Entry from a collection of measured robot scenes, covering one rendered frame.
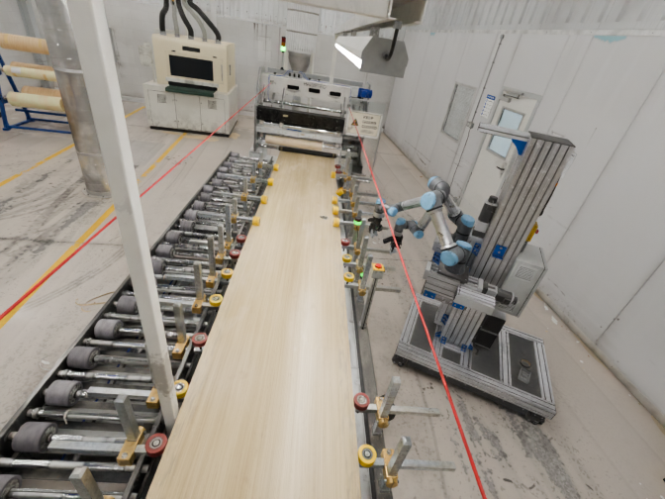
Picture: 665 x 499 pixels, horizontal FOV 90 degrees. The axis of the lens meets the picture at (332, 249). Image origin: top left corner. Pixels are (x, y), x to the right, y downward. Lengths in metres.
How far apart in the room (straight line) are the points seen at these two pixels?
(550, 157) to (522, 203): 0.32
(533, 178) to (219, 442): 2.30
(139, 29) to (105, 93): 10.68
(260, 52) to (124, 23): 3.49
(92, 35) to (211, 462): 1.42
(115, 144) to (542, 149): 2.23
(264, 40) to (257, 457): 10.36
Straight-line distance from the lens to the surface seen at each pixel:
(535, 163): 2.51
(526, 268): 2.74
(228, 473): 1.59
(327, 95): 5.03
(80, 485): 1.48
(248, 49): 11.02
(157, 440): 1.70
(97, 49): 0.94
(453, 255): 2.39
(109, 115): 0.96
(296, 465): 1.60
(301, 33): 8.65
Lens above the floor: 2.36
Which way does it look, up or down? 32 degrees down
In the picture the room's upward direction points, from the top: 10 degrees clockwise
